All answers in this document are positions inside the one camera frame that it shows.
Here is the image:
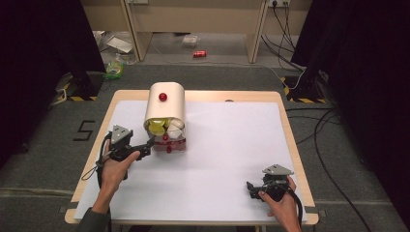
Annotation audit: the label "person's left hand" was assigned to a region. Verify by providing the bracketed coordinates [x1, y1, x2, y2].
[101, 139, 141, 191]

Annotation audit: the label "white toy piece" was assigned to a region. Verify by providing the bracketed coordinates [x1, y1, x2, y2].
[166, 118, 186, 140]

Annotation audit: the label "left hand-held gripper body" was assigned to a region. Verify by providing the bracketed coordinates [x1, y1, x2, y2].
[108, 125, 143, 162]

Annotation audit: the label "person's right hand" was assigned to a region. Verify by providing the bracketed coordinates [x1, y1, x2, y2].
[258, 176, 300, 223]

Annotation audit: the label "clear plastic bag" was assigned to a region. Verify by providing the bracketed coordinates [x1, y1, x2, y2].
[181, 34, 200, 48]

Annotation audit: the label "green snack packet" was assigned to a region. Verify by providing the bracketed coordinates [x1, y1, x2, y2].
[102, 59, 127, 81]

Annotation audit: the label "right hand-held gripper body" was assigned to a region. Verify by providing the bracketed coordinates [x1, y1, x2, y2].
[261, 163, 295, 201]

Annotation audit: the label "white floor cable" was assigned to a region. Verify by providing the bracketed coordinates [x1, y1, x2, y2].
[150, 41, 306, 92]

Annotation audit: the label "black socket cables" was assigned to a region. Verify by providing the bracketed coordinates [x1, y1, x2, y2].
[260, 2, 306, 73]

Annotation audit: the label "white table mat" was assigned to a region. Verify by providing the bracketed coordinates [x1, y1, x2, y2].
[74, 100, 308, 223]

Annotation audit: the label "yellow toy piece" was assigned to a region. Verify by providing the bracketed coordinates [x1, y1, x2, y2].
[147, 118, 169, 137]

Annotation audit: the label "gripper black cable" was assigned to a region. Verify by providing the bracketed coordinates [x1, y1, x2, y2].
[286, 188, 305, 230]
[80, 132, 113, 189]

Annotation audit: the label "black curtain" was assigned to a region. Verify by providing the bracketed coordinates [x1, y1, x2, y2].
[0, 0, 107, 165]
[290, 0, 410, 223]

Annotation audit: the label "black stand base striped tape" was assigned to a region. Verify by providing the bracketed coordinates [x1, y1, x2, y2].
[279, 74, 329, 104]
[55, 72, 104, 102]

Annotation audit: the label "beige desk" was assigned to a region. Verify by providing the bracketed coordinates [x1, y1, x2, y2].
[80, 0, 313, 65]

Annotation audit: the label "white paper sheet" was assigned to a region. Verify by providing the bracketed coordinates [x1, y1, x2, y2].
[105, 35, 134, 54]

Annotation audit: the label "white wall socket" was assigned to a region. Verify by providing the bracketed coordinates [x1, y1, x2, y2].
[267, 0, 291, 9]

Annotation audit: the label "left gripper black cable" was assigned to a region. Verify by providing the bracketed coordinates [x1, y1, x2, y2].
[80, 132, 113, 189]

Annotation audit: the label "cream bread box with red knob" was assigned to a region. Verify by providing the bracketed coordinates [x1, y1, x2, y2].
[143, 81, 188, 155]

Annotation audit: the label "black floor cable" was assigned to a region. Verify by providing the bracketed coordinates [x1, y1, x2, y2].
[285, 107, 373, 232]

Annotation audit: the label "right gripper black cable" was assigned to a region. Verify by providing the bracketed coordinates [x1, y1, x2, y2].
[286, 188, 305, 230]

